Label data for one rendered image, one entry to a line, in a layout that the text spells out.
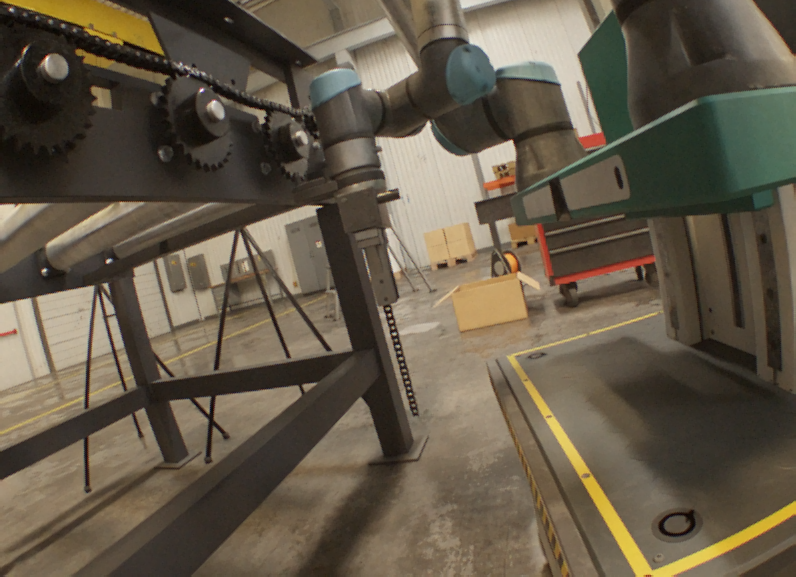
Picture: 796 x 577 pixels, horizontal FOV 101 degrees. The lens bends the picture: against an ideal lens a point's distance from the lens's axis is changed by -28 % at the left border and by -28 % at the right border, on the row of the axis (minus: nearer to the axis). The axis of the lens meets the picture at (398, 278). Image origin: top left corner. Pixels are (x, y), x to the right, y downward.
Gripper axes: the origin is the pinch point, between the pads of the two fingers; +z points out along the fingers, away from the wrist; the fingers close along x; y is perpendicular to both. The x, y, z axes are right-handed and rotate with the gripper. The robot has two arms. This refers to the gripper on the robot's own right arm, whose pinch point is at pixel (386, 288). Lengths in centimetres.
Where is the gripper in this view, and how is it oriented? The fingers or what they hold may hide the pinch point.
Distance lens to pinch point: 62.0
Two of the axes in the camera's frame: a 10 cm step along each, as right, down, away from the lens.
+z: 2.5, 9.7, 0.7
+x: 0.8, -0.9, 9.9
